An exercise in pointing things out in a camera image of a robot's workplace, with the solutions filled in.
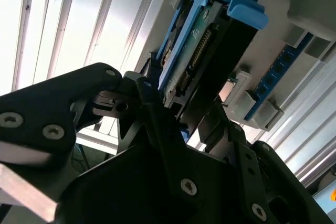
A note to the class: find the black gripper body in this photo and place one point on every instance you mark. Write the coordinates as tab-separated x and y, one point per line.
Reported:
126	195

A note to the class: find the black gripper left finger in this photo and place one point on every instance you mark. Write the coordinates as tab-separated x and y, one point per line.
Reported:
39	103

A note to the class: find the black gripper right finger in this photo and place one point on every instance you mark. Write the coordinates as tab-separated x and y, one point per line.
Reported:
283	182

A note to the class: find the hard disk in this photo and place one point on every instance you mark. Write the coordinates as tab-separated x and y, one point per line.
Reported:
236	48

